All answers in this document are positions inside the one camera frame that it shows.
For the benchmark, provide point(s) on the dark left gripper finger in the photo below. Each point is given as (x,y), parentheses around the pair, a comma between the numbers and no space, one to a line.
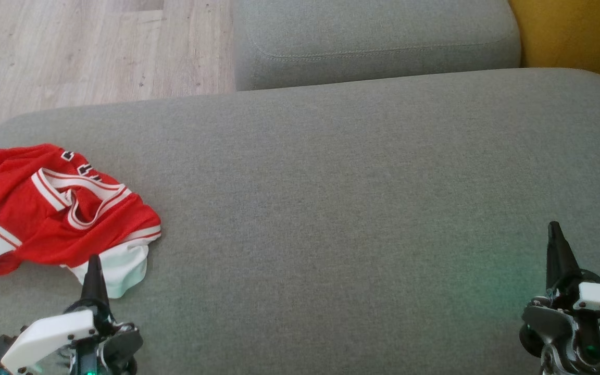
(94,286)

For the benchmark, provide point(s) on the wide yellow sofa back cushion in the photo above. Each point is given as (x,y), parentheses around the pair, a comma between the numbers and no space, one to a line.
(581,31)

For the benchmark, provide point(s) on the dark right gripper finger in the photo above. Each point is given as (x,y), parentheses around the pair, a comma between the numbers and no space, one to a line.
(558,255)

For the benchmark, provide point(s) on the large grey sofa seat cushion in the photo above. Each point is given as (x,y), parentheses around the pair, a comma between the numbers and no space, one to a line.
(331,208)

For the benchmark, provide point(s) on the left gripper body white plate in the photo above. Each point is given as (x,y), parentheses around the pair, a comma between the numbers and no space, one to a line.
(50,333)

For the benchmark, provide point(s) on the red jersey with white sleeves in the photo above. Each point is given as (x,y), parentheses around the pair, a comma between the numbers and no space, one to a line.
(45,229)

